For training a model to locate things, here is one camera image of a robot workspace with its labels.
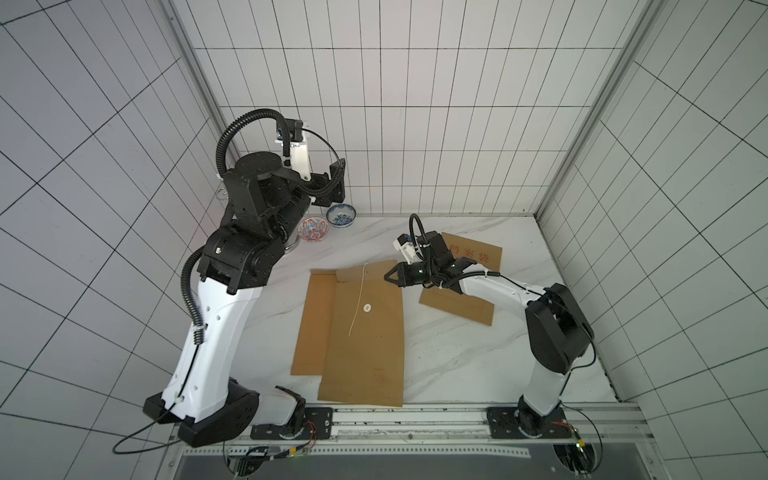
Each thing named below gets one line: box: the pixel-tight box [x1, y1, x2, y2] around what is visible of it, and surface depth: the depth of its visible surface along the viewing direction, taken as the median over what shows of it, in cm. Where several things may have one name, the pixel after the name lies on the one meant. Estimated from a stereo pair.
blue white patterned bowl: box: [326, 204, 357, 229], surface depth 120 cm
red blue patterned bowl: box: [297, 217, 331, 243], surface depth 116 cm
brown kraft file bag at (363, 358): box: [317, 259, 405, 407], surface depth 84 cm
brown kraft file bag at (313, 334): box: [291, 269, 338, 375], surface depth 89 cm
